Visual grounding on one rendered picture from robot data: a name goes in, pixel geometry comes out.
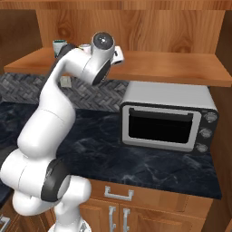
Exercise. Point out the silver toaster oven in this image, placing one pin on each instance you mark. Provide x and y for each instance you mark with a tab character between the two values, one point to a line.
169	96

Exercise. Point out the wooden drawer front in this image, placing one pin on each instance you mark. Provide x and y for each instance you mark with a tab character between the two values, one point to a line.
163	198

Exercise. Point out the grey toaster oven knob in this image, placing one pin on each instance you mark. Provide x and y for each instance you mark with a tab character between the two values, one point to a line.
206	132
209	117
201	148

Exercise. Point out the toaster oven glass door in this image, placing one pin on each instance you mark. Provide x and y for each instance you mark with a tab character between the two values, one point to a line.
160	128

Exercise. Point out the white wall outlet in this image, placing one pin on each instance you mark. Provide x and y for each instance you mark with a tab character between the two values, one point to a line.
65	81

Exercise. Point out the open wooden wall cabinet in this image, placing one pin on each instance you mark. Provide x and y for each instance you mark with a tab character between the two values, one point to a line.
169	33

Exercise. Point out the white mug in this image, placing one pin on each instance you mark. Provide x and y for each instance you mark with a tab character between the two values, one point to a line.
84	46

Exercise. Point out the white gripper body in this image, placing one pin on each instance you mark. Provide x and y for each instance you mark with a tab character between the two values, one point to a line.
119	56

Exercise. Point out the grey mug with teal rim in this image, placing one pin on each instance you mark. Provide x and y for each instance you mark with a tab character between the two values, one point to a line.
57	45

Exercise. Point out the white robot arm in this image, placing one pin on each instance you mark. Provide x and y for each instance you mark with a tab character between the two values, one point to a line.
51	120

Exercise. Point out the wooden cupboard door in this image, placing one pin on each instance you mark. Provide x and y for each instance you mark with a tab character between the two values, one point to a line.
96	216
160	222

